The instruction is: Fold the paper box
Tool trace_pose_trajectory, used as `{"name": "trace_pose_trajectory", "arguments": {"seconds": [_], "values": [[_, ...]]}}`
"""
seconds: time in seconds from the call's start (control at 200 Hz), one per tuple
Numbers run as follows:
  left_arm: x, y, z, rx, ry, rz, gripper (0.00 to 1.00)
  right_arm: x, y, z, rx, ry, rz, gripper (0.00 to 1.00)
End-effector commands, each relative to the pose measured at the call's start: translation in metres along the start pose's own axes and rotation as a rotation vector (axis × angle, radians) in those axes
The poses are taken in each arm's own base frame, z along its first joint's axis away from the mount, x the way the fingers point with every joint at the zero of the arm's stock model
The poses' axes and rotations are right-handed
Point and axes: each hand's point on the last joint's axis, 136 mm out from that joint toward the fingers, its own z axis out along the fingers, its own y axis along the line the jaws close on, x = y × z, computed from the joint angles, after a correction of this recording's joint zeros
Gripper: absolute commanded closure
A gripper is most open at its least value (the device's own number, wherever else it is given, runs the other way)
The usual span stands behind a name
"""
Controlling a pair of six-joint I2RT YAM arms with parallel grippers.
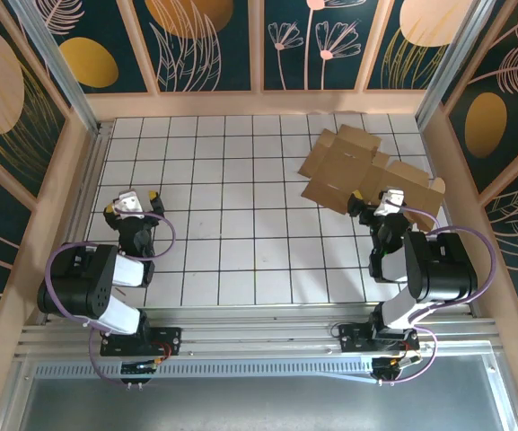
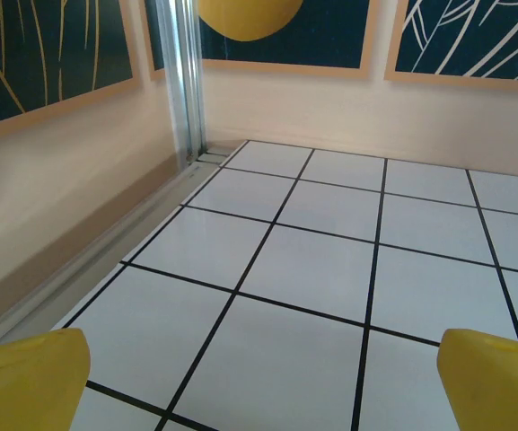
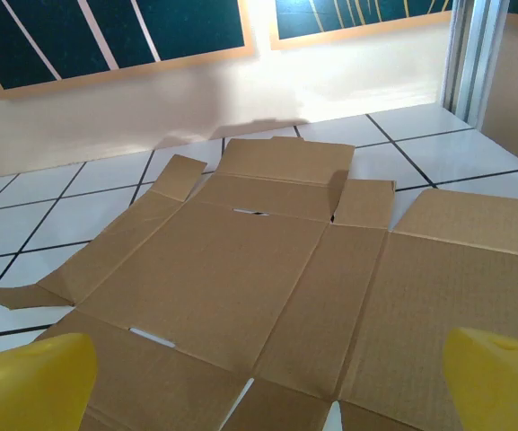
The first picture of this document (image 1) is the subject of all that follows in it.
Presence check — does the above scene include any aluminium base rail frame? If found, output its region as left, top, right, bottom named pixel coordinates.
left=15, top=303, right=502, bottom=360

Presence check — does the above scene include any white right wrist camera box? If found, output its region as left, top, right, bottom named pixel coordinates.
left=373, top=188, right=407, bottom=217

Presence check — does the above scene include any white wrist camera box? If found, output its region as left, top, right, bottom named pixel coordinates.
left=115, top=188, right=146, bottom=217
left=373, top=188, right=407, bottom=217

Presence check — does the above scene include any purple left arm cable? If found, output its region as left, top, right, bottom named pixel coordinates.
left=45, top=208, right=177, bottom=388

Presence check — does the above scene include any slotted grey cable duct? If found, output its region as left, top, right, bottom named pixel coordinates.
left=33, top=362, right=376, bottom=382

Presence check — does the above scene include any grey metal sheet tray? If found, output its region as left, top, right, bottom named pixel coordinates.
left=0, top=340, right=518, bottom=431

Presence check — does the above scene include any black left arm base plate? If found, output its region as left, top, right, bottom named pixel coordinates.
left=100, top=326, right=183, bottom=358

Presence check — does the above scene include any aluminium side rail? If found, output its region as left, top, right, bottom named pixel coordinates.
left=63, top=123, right=114, bottom=315

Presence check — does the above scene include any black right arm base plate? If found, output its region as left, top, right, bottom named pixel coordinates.
left=338, top=322, right=421, bottom=356

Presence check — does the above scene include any aluminium corner post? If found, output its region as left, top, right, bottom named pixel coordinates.
left=6, top=0, right=103, bottom=136
left=415, top=0, right=500, bottom=132

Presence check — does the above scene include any brown cardboard paper box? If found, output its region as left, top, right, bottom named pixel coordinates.
left=297, top=124, right=447, bottom=233

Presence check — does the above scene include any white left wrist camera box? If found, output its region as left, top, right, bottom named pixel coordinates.
left=115, top=188, right=146, bottom=217

